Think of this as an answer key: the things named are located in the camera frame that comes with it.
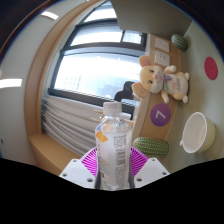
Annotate grey-green desk partition panel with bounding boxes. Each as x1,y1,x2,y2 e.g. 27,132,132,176
109,0,194,43

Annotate flat round red coaster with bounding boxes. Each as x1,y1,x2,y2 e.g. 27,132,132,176
203,56,219,81

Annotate pale yellow mug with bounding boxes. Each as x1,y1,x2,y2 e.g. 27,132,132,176
179,111,217,155

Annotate clear plastic water bottle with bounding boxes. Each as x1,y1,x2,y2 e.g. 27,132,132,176
94,101,134,192

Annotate tall green cactus figure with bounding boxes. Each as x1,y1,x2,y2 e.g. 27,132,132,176
132,136,170,158

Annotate beige plush mouse toy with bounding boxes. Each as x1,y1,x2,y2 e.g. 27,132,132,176
131,54,191,105

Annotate small round green cactus figure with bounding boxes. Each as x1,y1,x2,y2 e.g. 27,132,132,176
170,33,189,52

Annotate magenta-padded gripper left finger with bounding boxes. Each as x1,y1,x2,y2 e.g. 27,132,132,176
59,146,99,190

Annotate purple round number disc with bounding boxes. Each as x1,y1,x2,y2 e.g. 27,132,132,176
149,102,172,128

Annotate grey curtain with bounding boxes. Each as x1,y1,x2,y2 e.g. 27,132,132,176
40,94,104,158

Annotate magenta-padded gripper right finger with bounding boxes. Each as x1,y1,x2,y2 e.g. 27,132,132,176
129,146,171,189

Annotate white wall socket plate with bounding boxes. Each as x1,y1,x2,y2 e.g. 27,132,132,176
154,37,171,53
153,49,171,67

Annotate black horse figure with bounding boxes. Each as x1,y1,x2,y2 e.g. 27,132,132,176
113,80,136,103

